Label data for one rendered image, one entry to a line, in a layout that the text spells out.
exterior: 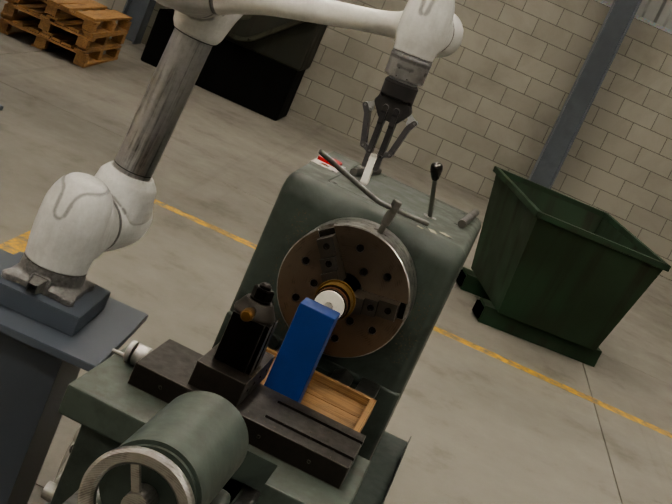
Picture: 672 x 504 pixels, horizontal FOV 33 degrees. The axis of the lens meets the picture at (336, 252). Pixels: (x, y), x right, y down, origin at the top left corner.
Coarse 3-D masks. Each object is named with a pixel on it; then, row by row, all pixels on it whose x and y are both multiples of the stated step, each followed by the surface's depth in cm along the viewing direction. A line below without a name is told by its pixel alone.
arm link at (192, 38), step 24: (192, 24) 267; (216, 24) 267; (168, 48) 272; (192, 48) 270; (168, 72) 272; (192, 72) 273; (144, 96) 276; (168, 96) 273; (144, 120) 275; (168, 120) 276; (144, 144) 276; (120, 168) 279; (144, 168) 279; (120, 192) 277; (144, 192) 280; (120, 216) 276; (144, 216) 284; (120, 240) 279
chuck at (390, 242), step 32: (352, 224) 261; (288, 256) 264; (352, 256) 261; (384, 256) 259; (288, 288) 265; (384, 288) 261; (288, 320) 266; (352, 320) 263; (384, 320) 262; (352, 352) 265
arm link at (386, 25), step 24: (216, 0) 250; (240, 0) 249; (264, 0) 248; (288, 0) 248; (312, 0) 250; (336, 24) 254; (360, 24) 255; (384, 24) 255; (456, 24) 249; (456, 48) 255
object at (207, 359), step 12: (216, 348) 214; (204, 360) 206; (216, 360) 209; (264, 360) 219; (192, 372) 206; (204, 372) 205; (216, 372) 205; (228, 372) 206; (240, 372) 208; (264, 372) 220; (192, 384) 206; (204, 384) 206; (216, 384) 205; (228, 384) 205; (240, 384) 204; (252, 384) 212; (228, 396) 205; (240, 396) 205
